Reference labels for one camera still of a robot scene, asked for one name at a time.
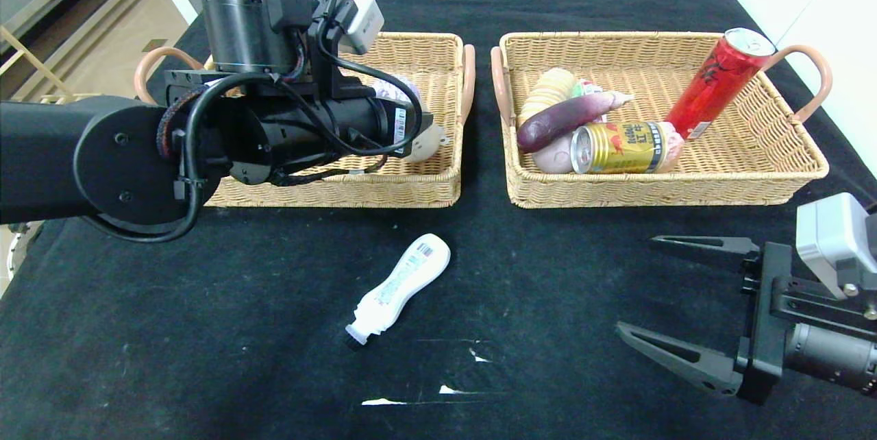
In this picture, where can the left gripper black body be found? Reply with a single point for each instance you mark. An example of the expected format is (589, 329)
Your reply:
(403, 126)

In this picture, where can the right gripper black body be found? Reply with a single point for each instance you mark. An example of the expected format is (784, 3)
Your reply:
(762, 322)

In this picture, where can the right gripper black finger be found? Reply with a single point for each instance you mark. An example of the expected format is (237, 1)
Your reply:
(712, 371)
(733, 248)

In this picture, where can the purple garbage bag roll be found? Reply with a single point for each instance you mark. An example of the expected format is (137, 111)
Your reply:
(392, 90)

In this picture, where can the gold beverage can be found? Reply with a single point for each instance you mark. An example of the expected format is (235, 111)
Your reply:
(623, 149)

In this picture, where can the pale pink potato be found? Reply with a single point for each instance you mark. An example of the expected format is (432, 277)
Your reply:
(551, 157)

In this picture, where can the purple eggplant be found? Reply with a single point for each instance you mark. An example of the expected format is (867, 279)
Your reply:
(562, 121)

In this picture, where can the white brush bottle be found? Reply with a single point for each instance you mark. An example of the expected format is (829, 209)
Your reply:
(401, 286)

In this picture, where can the red soda can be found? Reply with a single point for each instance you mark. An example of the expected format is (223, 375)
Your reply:
(716, 83)

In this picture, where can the green candy pack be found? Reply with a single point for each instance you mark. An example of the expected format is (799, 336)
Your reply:
(586, 88)

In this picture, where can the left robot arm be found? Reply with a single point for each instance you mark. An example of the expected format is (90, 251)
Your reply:
(68, 152)

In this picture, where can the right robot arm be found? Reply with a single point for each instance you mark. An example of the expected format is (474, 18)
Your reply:
(829, 354)

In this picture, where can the rectangular wicker basket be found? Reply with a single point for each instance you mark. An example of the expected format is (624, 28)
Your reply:
(740, 159)
(411, 186)

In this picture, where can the grey translucent peeler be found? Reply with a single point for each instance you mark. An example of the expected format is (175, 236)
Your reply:
(444, 140)

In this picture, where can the round brown bun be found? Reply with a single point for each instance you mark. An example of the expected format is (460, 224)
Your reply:
(675, 145)

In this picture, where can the striped bread roll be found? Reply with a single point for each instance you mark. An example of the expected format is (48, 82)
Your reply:
(548, 87)

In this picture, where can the white paper scrap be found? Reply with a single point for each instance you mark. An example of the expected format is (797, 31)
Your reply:
(449, 390)
(384, 401)
(477, 356)

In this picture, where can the light wooden rack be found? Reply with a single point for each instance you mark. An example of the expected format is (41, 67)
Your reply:
(27, 56)

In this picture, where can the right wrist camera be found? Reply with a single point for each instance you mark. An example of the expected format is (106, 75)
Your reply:
(832, 234)

